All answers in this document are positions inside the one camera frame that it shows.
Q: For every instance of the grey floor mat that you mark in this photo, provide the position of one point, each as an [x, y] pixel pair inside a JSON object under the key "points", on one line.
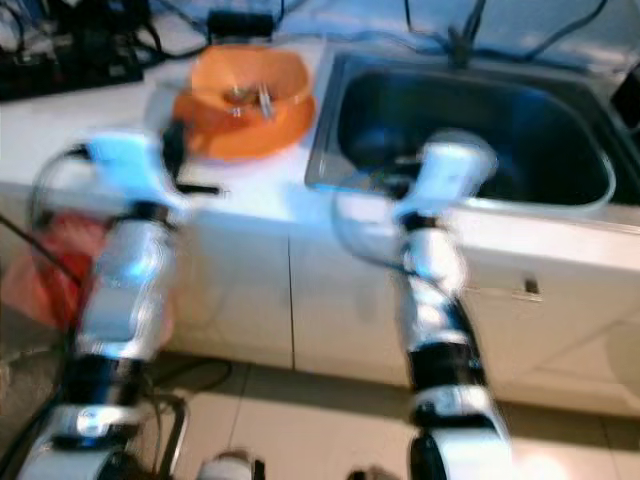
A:
{"points": [[25, 420]]}

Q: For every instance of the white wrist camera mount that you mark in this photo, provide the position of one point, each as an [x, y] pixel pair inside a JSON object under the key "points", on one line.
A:
{"points": [[445, 175], [130, 165]]}

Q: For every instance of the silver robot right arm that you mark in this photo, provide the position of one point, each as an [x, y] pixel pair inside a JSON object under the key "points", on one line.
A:
{"points": [[440, 300]]}

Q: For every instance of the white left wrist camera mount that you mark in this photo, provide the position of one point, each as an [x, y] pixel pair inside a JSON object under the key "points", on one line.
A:
{"points": [[130, 165]]}

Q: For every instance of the orange bowl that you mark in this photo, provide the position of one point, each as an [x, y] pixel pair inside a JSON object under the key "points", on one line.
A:
{"points": [[230, 68]]}

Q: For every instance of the metal faucet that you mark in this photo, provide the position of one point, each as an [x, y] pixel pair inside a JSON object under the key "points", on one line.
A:
{"points": [[465, 45]]}

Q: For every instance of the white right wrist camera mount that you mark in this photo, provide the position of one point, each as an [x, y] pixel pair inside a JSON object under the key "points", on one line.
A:
{"points": [[445, 175]]}

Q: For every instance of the red plastic bag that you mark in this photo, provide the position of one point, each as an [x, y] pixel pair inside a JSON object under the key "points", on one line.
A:
{"points": [[50, 270]]}

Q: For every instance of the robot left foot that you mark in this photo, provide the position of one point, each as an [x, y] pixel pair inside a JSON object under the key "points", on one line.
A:
{"points": [[230, 467]]}

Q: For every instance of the narrow white cabinet door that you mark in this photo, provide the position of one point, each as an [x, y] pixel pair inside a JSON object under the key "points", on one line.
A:
{"points": [[240, 295]]}

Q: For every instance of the black electronics box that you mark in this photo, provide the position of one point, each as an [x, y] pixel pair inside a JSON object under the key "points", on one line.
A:
{"points": [[70, 70]]}

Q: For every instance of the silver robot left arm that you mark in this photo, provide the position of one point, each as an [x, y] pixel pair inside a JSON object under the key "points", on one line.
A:
{"points": [[125, 290]]}

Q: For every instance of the slim metal utensil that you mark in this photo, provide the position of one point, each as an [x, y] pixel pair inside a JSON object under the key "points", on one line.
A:
{"points": [[265, 102]]}

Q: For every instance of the stainless steel sink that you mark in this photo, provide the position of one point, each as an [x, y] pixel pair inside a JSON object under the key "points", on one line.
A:
{"points": [[540, 120]]}

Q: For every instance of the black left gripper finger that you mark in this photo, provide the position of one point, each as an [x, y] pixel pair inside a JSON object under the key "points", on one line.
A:
{"points": [[200, 189]]}

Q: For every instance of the black inline adapter box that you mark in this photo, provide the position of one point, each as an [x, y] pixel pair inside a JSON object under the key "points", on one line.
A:
{"points": [[240, 25]]}

